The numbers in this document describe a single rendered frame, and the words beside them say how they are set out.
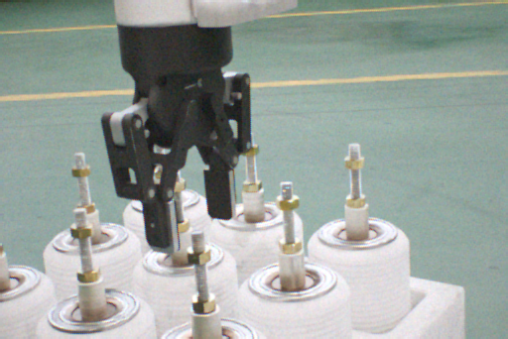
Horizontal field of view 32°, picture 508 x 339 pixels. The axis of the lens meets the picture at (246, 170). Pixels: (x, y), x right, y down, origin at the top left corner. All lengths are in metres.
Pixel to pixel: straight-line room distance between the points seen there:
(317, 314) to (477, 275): 0.68
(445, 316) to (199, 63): 0.41
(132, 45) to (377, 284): 0.36
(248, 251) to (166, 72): 0.34
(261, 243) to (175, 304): 0.13
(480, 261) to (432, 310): 0.56
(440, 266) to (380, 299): 0.58
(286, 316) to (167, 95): 0.23
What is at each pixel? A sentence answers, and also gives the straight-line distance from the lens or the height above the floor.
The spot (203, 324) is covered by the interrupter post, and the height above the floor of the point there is 0.27.
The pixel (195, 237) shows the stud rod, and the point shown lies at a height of 0.34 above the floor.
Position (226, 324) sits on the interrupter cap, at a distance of 0.68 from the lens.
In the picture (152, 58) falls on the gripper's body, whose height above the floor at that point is 0.47.
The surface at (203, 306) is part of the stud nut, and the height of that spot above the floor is 0.29.
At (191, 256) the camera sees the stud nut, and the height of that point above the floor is 0.33.
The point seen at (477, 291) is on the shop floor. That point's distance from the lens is 1.31.
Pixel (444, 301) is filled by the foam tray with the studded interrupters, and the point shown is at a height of 0.18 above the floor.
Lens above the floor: 0.57
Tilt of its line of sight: 17 degrees down
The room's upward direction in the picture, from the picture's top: 5 degrees counter-clockwise
